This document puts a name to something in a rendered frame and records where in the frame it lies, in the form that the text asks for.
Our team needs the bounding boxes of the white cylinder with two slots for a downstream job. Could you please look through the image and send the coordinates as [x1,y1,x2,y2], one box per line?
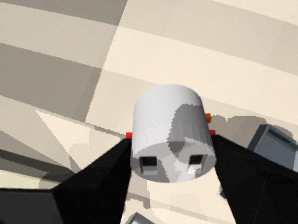
[126,84,216,183]

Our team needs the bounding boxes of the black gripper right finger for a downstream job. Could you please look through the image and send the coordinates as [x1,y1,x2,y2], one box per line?
[211,135,298,224]

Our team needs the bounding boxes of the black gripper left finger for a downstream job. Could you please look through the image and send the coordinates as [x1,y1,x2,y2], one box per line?
[0,138,132,224]

